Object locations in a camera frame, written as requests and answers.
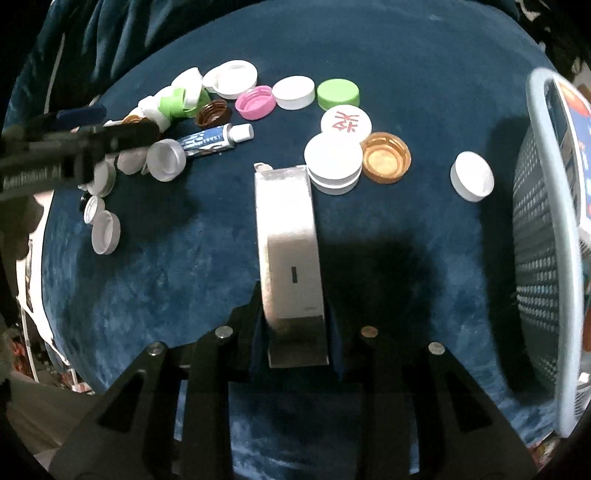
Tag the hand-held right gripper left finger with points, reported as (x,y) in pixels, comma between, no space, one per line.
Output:
(251,350)

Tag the rumpled blue duvet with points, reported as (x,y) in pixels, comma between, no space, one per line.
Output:
(115,41)

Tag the light blue plastic basket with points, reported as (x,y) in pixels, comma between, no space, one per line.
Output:
(540,277)

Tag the silver grey long box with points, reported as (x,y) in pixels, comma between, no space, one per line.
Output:
(288,240)

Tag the person's left hand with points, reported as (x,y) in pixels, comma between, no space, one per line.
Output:
(18,221)

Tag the green plastic bottle cap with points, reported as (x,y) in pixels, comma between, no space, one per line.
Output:
(338,93)

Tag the black white patterned cloth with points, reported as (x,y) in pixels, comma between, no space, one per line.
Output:
(558,37)

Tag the wide white jar lid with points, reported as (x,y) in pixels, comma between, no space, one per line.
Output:
(231,78)

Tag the pink plastic bottle cap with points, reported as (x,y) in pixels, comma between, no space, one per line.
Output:
(255,102)

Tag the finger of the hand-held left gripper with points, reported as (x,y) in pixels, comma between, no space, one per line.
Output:
(124,137)
(78,117)

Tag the brown plastic bottle cap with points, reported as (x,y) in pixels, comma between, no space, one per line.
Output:
(213,114)

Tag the blue white toothpaste box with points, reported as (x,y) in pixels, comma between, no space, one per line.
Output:
(572,152)

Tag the white plastic bottle cap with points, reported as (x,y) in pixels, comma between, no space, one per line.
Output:
(334,187)
(293,92)
(472,176)
(332,157)

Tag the white cap with red marks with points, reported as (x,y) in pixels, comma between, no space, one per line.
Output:
(346,124)

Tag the pile of bottle caps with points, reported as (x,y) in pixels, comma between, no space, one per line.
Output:
(106,230)

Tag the small blue white tube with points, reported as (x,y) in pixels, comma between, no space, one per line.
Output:
(207,139)

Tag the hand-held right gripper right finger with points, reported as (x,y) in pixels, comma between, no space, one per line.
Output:
(336,355)

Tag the person's grey trouser leg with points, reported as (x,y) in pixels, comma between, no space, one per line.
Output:
(41,406)

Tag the gold plastic bottle cap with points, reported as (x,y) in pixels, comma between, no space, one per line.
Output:
(385,158)

